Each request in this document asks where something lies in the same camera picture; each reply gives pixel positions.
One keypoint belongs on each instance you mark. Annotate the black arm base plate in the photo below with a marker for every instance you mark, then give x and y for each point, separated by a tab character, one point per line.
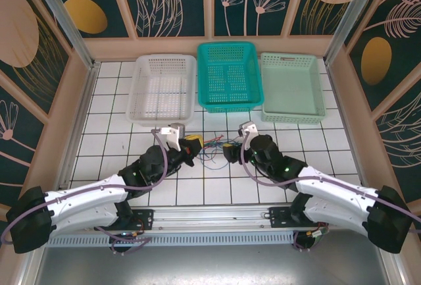
144	219
279	217

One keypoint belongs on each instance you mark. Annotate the white perforated plastic basket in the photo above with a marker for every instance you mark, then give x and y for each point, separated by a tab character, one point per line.
158	87

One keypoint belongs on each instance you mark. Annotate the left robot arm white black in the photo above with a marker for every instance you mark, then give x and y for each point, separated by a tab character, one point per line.
85	199

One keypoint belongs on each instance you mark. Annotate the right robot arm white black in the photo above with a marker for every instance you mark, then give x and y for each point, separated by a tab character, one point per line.
335	189

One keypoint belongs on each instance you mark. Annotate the long aluminium base rail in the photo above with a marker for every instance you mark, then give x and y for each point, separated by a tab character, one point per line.
210	216

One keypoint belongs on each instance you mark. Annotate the aluminium frame post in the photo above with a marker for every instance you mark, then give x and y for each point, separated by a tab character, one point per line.
348	25
65	21

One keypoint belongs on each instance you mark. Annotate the aluminium side rail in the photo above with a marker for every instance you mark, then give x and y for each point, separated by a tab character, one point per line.
77	127

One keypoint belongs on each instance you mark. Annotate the mint green perforated basket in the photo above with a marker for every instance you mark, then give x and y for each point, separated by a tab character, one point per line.
289	87

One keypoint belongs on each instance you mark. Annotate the teal perforated plastic basket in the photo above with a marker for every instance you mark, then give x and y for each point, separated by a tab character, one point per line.
230	81

